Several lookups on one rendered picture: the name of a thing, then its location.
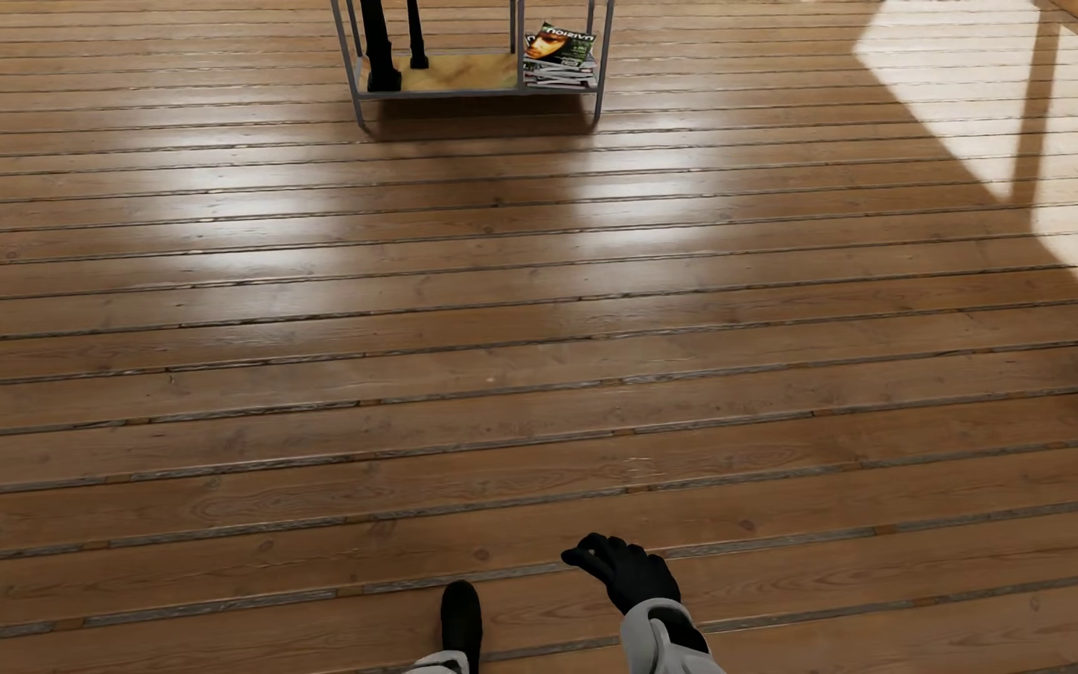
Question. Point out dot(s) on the stack of magazines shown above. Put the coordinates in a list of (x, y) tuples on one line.
[(558, 56)]

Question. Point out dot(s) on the black left robot foot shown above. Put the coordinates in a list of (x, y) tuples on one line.
[(461, 620)]

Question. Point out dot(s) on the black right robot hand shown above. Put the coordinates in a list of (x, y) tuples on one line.
[(631, 572)]

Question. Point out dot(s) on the grey metal shelf unit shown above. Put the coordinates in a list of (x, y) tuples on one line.
[(464, 77)]

